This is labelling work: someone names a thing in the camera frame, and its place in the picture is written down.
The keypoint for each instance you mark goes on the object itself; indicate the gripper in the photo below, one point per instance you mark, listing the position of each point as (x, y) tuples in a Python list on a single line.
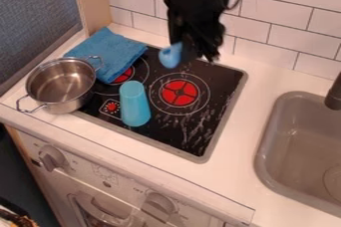
[(195, 12)]

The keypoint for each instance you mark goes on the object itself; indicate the blue spoon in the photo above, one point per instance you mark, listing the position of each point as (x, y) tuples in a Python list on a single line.
[(170, 55)]

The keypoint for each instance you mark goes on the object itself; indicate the blue cloth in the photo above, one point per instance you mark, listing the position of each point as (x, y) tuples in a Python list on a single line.
[(106, 51)]

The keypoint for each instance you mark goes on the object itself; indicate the toy stove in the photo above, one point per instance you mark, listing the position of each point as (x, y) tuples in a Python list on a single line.
[(195, 118)]

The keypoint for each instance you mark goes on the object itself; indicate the blue cup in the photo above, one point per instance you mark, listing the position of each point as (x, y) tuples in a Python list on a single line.
[(134, 105)]

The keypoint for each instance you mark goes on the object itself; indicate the silver pot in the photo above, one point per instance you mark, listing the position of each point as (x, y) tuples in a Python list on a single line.
[(60, 83)]

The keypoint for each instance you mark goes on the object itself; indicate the tap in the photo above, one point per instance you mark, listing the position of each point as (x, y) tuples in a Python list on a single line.
[(334, 96)]

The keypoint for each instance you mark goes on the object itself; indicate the toy sink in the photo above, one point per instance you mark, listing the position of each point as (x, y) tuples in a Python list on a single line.
[(302, 151)]

